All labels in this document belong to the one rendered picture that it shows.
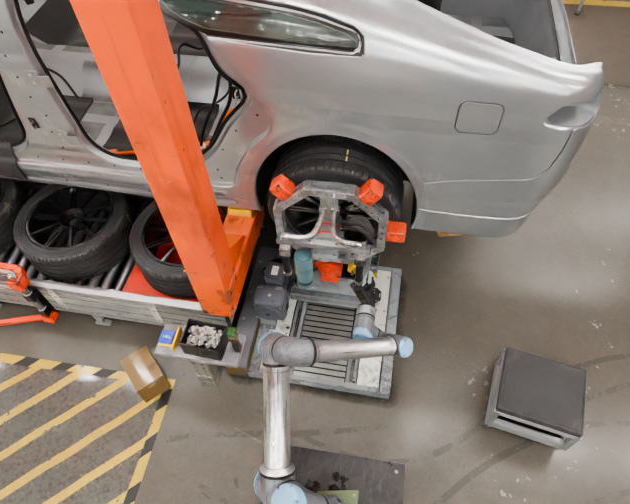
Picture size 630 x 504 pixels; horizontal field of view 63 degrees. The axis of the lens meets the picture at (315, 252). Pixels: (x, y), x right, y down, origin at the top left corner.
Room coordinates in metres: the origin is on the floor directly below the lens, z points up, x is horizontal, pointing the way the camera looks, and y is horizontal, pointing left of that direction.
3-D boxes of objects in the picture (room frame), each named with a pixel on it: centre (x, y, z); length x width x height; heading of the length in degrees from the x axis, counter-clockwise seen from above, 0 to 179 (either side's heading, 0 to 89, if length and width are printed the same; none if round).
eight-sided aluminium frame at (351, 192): (1.55, -0.08, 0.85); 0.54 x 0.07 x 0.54; 77
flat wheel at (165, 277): (1.86, 0.73, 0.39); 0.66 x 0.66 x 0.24
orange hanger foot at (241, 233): (1.68, 0.41, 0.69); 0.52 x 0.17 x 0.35; 167
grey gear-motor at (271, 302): (1.58, 0.23, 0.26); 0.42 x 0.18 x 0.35; 167
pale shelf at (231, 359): (1.16, 0.60, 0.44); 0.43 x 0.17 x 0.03; 77
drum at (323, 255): (1.48, -0.07, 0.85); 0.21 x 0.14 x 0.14; 167
